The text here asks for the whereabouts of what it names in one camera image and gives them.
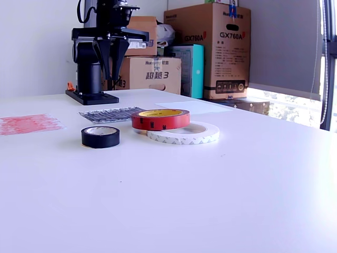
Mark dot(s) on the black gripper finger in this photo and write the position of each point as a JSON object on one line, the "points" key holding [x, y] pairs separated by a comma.
{"points": [[105, 52], [118, 52]]}

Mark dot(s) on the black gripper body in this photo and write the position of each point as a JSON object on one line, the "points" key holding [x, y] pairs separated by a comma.
{"points": [[137, 35]]}

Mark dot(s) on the red tape roll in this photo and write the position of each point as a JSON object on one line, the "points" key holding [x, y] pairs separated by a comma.
{"points": [[160, 122]]}

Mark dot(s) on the black tape roll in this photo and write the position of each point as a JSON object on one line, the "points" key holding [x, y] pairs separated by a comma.
{"points": [[100, 141]]}

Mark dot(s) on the white tape roll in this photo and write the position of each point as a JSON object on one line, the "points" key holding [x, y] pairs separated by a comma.
{"points": [[184, 141]]}

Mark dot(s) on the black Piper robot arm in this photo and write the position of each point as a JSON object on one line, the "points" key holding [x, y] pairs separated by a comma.
{"points": [[89, 76]]}

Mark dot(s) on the blue tape strip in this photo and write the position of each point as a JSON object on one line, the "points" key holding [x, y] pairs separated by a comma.
{"points": [[232, 10]]}

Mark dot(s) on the small cardboard box shipping label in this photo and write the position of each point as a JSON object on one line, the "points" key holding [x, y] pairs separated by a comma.
{"points": [[144, 23]]}

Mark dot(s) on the white plastic bag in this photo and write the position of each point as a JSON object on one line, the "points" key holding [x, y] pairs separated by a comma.
{"points": [[164, 33]]}

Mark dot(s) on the wide cardboard box blue print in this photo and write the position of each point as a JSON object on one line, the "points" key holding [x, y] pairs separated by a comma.
{"points": [[158, 76]]}

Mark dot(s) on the orange clamp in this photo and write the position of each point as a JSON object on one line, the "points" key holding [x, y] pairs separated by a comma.
{"points": [[70, 86]]}

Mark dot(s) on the black scribbled paper sheet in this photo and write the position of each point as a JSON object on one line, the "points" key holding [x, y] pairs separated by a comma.
{"points": [[105, 116]]}

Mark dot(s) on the teal and black carton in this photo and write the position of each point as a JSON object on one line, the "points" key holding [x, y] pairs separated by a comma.
{"points": [[197, 71]]}

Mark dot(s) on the tall GX760A cardboard box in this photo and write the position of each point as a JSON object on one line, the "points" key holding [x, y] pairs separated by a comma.
{"points": [[223, 66]]}

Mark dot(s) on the plain white paper sheet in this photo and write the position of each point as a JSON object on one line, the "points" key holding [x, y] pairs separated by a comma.
{"points": [[200, 106]]}

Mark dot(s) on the red scribbled paper sheet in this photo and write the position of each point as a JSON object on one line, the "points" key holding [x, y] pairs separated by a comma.
{"points": [[26, 125]]}

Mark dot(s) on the grey roller blind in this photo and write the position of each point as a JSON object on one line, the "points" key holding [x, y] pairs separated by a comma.
{"points": [[284, 44]]}

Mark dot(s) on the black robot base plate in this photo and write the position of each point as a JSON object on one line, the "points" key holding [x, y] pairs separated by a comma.
{"points": [[92, 98]]}

